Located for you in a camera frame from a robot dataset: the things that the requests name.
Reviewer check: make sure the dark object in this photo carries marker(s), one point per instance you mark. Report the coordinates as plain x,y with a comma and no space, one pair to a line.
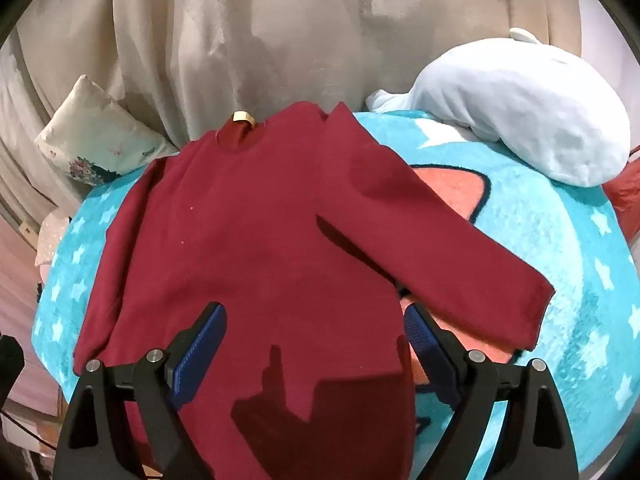
10,370

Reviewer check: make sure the white floral pillow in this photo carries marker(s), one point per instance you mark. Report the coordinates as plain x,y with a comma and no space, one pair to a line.
95,135

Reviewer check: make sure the beige curtain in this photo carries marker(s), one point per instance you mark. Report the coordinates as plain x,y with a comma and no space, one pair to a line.
250,35

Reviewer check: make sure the teal star printed blanket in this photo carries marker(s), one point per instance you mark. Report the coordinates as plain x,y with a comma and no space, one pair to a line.
550,240

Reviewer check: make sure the beige dotted cushion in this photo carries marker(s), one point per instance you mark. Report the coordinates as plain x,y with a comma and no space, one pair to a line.
50,232

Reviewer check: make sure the pink wardrobe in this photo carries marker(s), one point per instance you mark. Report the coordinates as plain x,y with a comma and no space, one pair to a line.
17,285

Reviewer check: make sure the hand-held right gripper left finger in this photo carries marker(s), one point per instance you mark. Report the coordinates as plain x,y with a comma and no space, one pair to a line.
200,355

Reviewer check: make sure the white plush toy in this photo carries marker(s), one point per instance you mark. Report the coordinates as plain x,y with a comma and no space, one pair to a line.
525,105

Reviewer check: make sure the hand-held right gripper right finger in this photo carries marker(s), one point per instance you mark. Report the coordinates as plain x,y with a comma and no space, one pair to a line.
430,355

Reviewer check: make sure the dark red sweater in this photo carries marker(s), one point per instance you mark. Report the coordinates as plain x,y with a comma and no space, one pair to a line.
260,240

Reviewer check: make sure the red cloth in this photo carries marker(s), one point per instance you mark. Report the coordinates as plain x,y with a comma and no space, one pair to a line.
625,190

